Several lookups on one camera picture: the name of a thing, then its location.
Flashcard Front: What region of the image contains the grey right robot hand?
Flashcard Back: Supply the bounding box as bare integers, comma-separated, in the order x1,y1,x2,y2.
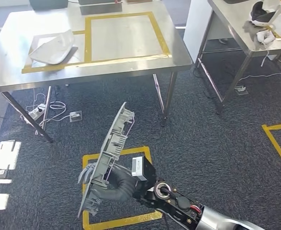
78,163,137,203

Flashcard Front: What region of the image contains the grey plastic wheel hubcap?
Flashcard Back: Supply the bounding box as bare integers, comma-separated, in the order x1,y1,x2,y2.
77,101,135,219

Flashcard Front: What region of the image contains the stainless steel workbench table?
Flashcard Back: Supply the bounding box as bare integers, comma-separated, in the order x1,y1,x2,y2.
0,0,193,143

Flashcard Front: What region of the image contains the yellow workbench tape outline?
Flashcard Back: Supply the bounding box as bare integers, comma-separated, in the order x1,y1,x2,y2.
21,11,172,74

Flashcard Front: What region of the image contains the white curved plastic part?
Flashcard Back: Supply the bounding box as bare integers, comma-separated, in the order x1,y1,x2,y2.
28,29,75,65

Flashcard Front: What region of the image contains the yellow floor tape square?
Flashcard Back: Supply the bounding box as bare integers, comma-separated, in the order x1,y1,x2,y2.
82,146,163,230
261,122,281,177

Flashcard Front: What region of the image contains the metal floor socket plate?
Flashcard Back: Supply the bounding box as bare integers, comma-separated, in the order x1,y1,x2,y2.
0,165,10,180
235,85,248,96
70,110,83,123

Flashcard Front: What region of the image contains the white power strip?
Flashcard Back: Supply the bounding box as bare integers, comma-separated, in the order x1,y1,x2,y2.
23,103,47,122

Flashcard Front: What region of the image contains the tall white panel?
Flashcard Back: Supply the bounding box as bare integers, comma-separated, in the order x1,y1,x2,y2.
183,0,214,63

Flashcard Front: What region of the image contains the black rectangular case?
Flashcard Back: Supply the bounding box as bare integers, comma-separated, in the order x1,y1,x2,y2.
29,0,69,11

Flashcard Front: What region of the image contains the white black VR headset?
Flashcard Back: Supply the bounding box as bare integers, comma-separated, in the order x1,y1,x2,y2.
248,0,281,28

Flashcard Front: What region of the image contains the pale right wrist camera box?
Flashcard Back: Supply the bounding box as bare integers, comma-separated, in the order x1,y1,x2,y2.
131,156,146,182

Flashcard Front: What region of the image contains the white floor cable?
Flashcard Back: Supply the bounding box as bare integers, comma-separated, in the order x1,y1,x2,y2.
239,54,281,82
19,89,71,136

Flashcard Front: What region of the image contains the white controller cord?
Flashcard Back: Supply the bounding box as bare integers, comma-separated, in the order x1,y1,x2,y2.
260,43,270,68

